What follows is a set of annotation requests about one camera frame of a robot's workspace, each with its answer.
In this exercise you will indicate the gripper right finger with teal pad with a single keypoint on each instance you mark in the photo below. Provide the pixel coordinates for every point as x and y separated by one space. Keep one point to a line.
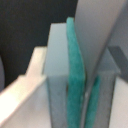
99 106

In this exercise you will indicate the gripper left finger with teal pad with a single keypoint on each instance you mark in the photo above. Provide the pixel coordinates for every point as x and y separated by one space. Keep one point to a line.
66 75

